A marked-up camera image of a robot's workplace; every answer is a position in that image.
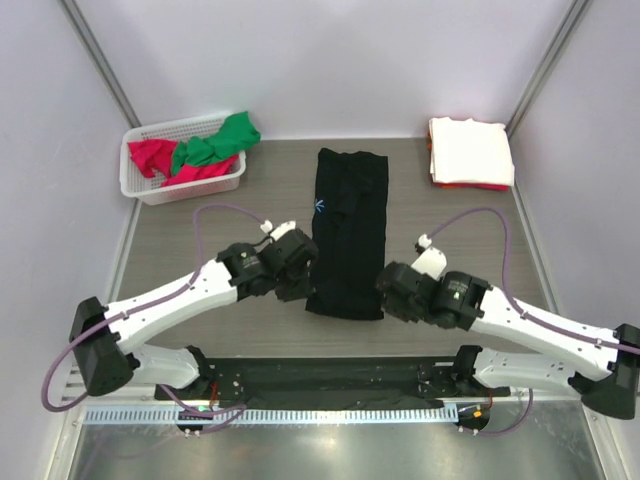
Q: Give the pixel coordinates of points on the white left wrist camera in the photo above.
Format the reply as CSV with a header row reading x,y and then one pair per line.
x,y
275,232

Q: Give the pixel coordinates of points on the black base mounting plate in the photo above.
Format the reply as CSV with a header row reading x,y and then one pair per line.
x,y
337,384

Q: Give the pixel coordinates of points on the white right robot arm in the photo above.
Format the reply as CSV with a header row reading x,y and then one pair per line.
x,y
599,365

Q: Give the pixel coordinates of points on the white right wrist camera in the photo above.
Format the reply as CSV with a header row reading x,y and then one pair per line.
x,y
430,260

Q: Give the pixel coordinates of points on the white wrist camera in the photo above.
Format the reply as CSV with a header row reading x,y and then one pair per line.
x,y
430,260
275,232

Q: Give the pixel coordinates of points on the black t shirt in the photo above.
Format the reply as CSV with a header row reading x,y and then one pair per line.
x,y
349,229

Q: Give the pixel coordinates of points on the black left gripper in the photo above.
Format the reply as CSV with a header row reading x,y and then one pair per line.
x,y
301,290

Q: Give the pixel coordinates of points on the green t shirt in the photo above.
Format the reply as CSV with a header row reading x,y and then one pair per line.
x,y
213,155

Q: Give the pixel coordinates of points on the white slotted cable duct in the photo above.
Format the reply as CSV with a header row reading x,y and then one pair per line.
x,y
173,414

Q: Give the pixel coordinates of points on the aluminium front rail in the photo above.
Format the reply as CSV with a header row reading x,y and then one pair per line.
x,y
131,393

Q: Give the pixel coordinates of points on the white perforated plastic basket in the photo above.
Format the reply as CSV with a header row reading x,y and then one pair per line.
x,y
149,191

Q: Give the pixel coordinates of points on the aluminium frame post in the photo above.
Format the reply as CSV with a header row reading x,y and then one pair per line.
x,y
97,57
559,41

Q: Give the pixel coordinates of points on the left aluminium frame post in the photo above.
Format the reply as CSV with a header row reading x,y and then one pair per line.
x,y
97,57

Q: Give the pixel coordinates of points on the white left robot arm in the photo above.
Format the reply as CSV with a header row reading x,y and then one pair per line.
x,y
111,343

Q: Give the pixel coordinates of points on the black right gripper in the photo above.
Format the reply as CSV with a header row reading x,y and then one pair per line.
x,y
391,306

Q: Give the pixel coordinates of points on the right aluminium frame post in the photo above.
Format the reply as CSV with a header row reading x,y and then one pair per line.
x,y
559,41

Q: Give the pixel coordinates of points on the pink t shirt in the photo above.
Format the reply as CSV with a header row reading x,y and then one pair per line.
x,y
155,156

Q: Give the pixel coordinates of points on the folded white t shirt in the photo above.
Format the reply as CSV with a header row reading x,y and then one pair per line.
x,y
470,151

